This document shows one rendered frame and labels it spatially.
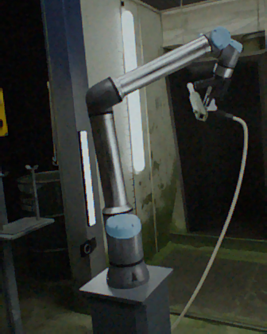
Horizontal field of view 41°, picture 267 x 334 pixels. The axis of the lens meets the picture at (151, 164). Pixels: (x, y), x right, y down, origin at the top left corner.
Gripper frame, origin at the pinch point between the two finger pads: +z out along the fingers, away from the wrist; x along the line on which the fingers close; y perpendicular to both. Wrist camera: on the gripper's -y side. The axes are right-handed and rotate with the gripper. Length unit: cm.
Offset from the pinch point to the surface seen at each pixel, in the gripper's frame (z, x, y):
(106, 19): -11, 105, -62
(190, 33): -9, 173, 12
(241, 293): 121, -4, 75
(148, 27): -5, 162, -28
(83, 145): 55, 32, -57
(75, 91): 26, 47, -69
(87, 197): 84, 18, -46
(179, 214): 149, 110, 49
